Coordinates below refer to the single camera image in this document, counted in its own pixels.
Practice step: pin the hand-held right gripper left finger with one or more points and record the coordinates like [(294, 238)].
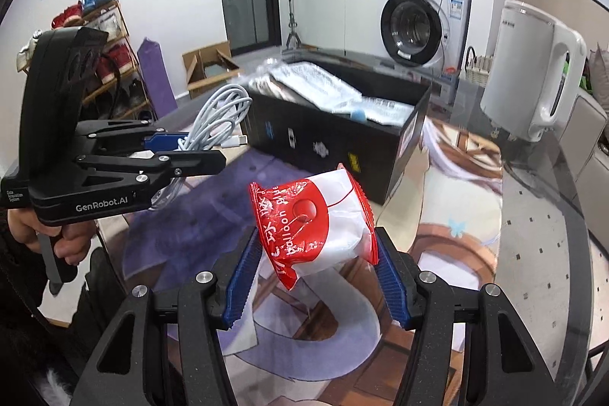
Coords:
[(242, 287)]

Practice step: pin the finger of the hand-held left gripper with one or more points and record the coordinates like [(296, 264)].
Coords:
[(190, 162), (161, 141)]

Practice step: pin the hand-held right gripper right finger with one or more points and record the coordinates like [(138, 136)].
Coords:
[(392, 287)]

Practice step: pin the red and white balloon packet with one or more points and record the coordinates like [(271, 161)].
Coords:
[(323, 225)]

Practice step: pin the black cardboard storage box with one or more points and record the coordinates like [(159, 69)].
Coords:
[(333, 144)]

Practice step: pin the white medicine packet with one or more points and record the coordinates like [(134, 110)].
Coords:
[(309, 78)]

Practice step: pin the light blue plush ball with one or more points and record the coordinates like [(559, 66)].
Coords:
[(358, 114)]

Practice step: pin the person's left forearm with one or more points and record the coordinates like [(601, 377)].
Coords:
[(28, 320)]

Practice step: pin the person's left hand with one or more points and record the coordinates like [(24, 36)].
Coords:
[(71, 249)]

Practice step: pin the purple yoga mat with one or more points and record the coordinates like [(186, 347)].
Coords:
[(157, 78)]

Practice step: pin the wooden shoe rack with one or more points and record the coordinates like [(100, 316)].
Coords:
[(112, 54)]

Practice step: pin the open cardboard box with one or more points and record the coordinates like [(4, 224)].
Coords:
[(209, 73)]

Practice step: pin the clear plastic bag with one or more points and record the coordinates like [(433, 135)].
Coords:
[(385, 111)]

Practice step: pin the white counter cabinet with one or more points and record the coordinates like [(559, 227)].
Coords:
[(333, 6)]

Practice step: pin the white wicker basket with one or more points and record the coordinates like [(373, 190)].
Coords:
[(478, 68)]

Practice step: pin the white electric kettle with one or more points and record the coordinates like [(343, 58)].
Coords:
[(518, 68)]

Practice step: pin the white washing machine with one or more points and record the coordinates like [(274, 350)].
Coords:
[(414, 25)]

